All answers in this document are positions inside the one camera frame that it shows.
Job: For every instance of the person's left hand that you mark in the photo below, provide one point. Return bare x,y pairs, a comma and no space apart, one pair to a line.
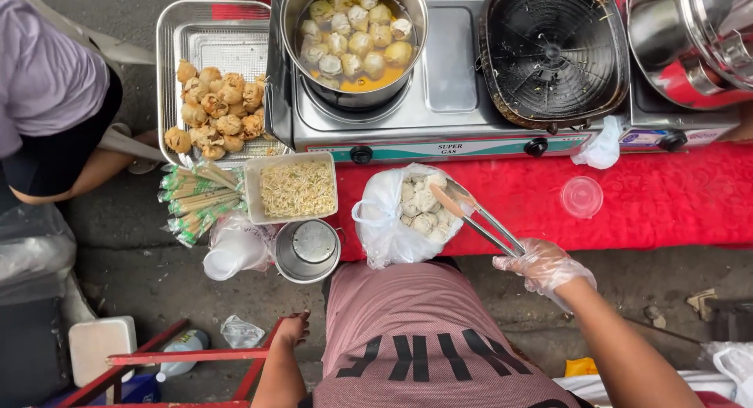
291,330

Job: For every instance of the person's right hand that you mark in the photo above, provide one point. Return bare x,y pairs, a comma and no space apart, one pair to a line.
550,267

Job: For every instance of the person's left fingers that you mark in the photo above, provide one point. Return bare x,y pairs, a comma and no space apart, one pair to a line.
305,325

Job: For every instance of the metal tongs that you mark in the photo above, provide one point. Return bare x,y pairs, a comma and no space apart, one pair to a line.
482,223

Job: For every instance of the crumpled clear plastic wrapper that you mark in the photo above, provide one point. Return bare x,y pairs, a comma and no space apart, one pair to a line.
241,333

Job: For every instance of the small steel pot with lid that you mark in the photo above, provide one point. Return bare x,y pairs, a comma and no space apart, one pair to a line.
306,252

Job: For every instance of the bagged stack of plastic cups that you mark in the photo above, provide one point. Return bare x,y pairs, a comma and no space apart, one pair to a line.
232,249

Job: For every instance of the person's pink shirt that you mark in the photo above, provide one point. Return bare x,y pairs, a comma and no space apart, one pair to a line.
412,331

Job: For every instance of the clear plastic bottle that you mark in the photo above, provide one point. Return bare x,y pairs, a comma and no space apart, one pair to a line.
182,352

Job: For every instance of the bean sprouts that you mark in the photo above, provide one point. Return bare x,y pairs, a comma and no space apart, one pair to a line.
297,189

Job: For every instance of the white plastic container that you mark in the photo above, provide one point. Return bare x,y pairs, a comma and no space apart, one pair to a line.
253,190

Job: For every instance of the heap of raw white dumplings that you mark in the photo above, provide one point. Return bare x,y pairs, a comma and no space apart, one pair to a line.
420,211

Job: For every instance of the pile of wrapped chopsticks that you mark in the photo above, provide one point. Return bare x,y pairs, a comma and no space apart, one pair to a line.
197,202

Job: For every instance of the white foam box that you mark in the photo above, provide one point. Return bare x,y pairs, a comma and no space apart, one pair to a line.
100,346

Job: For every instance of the heap of fried dumplings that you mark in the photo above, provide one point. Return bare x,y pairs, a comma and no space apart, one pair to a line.
215,111

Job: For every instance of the yellow packet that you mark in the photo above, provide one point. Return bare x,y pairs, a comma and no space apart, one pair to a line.
581,367

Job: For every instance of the grey plastic bag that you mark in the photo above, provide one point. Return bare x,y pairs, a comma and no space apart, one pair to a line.
32,255

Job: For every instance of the steel two-burner gas stove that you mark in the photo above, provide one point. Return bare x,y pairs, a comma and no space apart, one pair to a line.
450,73

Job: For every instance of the boiling dumplings in broth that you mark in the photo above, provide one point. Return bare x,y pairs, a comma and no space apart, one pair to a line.
353,34

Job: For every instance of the steel mesh tray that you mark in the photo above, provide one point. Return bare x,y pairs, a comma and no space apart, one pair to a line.
217,40

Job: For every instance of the clear round plastic lid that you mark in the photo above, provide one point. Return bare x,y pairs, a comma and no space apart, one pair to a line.
582,197

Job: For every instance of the steel pot with broth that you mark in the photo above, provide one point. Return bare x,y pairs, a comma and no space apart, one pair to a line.
412,20

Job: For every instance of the white plastic chair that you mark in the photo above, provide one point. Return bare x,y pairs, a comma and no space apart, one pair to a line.
120,52

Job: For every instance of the crumpled white plastic bag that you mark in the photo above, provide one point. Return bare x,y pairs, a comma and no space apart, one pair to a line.
601,149

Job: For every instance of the small grey stone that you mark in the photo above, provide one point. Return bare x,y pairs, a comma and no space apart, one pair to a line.
654,317

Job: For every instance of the black square grill pan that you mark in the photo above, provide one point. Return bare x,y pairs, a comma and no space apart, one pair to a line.
553,55

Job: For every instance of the red tablecloth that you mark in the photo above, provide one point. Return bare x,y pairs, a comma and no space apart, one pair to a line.
659,196

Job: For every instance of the torn cardboard scrap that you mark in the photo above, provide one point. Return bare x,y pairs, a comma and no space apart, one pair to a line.
702,303

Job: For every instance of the steel single-burner gas stove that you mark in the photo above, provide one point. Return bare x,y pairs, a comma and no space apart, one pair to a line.
653,126

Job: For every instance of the large steel steamer pot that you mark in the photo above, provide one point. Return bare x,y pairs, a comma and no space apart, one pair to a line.
665,32

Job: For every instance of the red metal stool frame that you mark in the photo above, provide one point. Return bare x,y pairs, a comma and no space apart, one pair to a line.
176,357

